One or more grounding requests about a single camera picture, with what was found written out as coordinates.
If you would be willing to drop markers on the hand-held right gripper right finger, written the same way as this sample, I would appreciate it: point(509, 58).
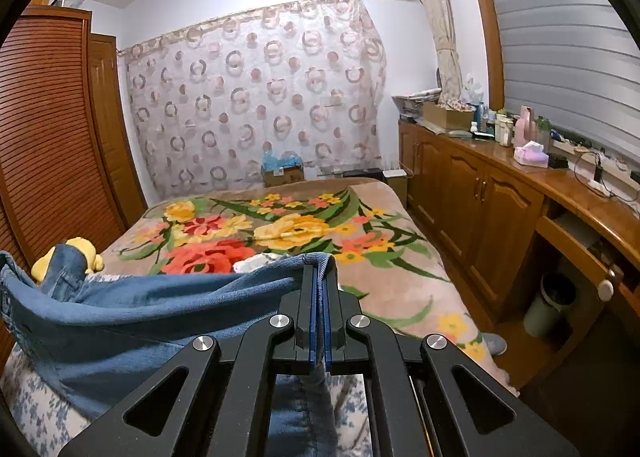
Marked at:
point(327, 332)

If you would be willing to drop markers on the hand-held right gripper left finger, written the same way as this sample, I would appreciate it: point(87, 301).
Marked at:
point(313, 322)

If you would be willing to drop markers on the blue denim pants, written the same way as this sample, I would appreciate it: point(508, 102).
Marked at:
point(150, 317)

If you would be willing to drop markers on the floral plush blanket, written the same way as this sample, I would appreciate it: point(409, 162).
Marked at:
point(300, 227)

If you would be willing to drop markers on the brown cardboard box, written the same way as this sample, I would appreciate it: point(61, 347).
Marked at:
point(282, 178)

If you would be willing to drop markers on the grey slipper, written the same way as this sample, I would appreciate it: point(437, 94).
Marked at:
point(495, 344)

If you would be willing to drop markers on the long wooden cabinet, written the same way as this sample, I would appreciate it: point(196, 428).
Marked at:
point(470, 197)

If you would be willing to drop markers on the grey-green trash bin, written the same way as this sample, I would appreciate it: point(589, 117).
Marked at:
point(547, 307)

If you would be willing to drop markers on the circle print sheer curtain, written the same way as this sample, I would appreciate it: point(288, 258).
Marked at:
point(250, 102)

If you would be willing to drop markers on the patterned folded cloth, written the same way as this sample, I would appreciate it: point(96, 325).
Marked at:
point(412, 102)

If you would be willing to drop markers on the open cardboard box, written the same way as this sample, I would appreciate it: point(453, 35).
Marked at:
point(445, 118)

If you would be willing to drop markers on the wooden pull-out drawer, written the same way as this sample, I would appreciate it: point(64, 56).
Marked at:
point(575, 247)

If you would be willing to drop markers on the blue bottle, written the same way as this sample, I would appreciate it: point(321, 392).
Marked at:
point(482, 118)

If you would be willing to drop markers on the pink tissue box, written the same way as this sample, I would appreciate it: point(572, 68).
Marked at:
point(530, 155)

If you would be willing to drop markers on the yellow plush toy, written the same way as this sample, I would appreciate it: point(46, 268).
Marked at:
point(42, 269)

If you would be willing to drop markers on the plain wooden wardrobe door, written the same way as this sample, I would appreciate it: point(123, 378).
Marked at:
point(107, 137)

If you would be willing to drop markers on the white plastic bag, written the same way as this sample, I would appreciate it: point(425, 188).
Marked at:
point(472, 89)

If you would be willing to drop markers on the small black box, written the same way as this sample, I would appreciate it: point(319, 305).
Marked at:
point(558, 161)

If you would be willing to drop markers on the blue white floral quilt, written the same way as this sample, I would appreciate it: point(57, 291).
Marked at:
point(35, 407)

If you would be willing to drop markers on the white power strip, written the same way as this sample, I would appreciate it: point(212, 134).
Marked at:
point(602, 187)

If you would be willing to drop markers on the beige tied window curtain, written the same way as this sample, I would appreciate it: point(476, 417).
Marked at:
point(440, 12)

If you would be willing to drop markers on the grey window blind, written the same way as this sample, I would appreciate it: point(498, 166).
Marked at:
point(550, 37)

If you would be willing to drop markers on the clear plastic container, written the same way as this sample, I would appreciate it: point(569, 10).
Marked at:
point(66, 0)

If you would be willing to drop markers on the wooden window frame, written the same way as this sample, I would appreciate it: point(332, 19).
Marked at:
point(482, 27)

